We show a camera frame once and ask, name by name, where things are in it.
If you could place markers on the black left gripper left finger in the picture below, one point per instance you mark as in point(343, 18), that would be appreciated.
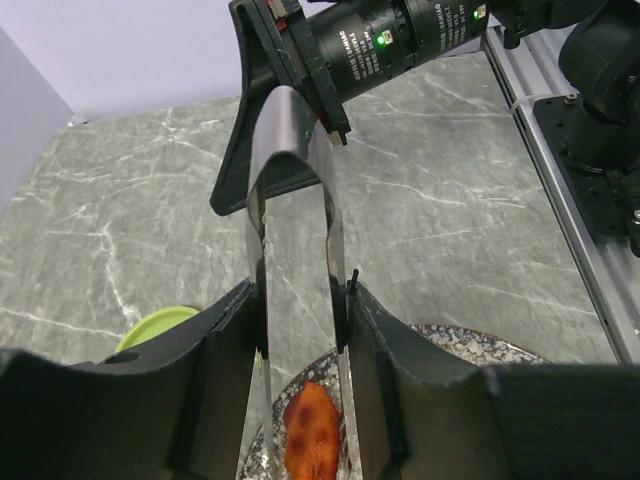
point(170, 408)

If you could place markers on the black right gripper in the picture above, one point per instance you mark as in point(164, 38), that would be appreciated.
point(277, 47)

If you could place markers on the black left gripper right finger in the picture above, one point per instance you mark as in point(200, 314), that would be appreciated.
point(423, 413)

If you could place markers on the stainless steel tongs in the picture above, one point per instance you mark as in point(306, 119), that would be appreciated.
point(287, 127)

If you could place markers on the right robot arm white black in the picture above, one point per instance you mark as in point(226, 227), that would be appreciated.
point(569, 70)

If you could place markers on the speckled grey plate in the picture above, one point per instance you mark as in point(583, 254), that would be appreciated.
point(472, 346)

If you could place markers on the green round lid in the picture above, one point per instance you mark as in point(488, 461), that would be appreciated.
point(156, 324)

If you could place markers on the orange fried piece top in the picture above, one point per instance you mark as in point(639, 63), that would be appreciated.
point(313, 434)

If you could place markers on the aluminium side rail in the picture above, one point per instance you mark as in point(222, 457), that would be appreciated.
point(610, 271)

